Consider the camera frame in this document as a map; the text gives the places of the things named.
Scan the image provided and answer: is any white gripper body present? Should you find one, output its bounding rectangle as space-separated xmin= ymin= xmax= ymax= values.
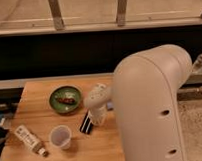
xmin=89 ymin=107 xmax=107 ymax=126

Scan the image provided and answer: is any black white striped eraser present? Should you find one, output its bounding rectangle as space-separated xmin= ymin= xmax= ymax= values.
xmin=79 ymin=114 xmax=93 ymax=135

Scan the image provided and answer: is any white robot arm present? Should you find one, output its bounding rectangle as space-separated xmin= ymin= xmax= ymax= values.
xmin=83 ymin=44 xmax=202 ymax=161

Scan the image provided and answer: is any small blue object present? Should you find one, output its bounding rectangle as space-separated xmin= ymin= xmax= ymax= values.
xmin=106 ymin=102 xmax=114 ymax=111

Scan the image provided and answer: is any green bowl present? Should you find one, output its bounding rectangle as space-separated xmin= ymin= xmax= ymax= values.
xmin=49 ymin=85 xmax=82 ymax=114

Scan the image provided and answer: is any brown food piece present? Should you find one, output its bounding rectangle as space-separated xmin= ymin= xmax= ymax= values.
xmin=56 ymin=97 xmax=75 ymax=104

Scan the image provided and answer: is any clear plastic cup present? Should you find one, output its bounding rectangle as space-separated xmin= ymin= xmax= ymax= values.
xmin=48 ymin=125 xmax=72 ymax=150

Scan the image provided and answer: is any white bottle brown cap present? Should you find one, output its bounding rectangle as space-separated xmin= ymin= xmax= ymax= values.
xmin=14 ymin=125 xmax=48 ymax=157

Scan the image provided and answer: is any left metal window post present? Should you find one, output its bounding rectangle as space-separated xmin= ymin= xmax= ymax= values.
xmin=48 ymin=0 xmax=65 ymax=31

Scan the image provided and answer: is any metal window post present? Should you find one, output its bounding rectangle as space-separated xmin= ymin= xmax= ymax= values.
xmin=48 ymin=0 xmax=65 ymax=31
xmin=116 ymin=0 xmax=128 ymax=26

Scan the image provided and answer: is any right metal window post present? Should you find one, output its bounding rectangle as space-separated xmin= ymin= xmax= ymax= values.
xmin=116 ymin=0 xmax=128 ymax=26

